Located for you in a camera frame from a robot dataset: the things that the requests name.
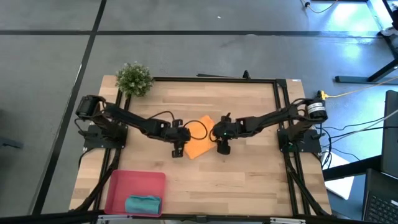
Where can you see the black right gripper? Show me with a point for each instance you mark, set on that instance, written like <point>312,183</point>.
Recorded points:
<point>228,129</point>

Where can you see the green potted plant black pot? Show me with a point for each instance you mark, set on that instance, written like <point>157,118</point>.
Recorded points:
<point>134,79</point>

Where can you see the orange microfiber towel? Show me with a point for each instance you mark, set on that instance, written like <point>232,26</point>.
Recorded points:
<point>199,146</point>

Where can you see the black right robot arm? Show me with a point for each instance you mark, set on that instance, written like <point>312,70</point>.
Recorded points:
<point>267,119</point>

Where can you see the black laptop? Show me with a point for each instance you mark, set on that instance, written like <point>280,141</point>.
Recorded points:
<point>382,202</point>

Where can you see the pink plastic basket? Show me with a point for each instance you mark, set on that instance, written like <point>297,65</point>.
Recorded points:
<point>130,183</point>

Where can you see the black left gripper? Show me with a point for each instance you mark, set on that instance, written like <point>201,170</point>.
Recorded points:
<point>175,135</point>

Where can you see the black camera rig frame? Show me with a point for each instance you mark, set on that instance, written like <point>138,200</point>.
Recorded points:
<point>37,220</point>

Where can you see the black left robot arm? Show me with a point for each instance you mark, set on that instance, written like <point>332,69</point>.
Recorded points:
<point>136,119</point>

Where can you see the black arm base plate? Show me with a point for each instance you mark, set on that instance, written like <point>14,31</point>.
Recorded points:
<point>311,146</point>
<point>93,143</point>

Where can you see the dark floor object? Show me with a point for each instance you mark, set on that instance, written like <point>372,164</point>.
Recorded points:
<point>9,143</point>

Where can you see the black desk crossbar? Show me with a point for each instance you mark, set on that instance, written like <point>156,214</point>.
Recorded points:
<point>351,169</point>

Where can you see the white sheet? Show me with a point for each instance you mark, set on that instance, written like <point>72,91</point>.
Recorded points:
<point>342,186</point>

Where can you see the black desk leg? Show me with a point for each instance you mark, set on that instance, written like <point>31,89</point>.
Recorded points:
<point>351,79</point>

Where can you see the teal microfiber towel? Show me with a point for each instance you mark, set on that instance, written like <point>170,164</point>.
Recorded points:
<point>143,205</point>

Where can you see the black aluminium table frame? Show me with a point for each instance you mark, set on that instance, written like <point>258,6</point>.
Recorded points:
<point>217,79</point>

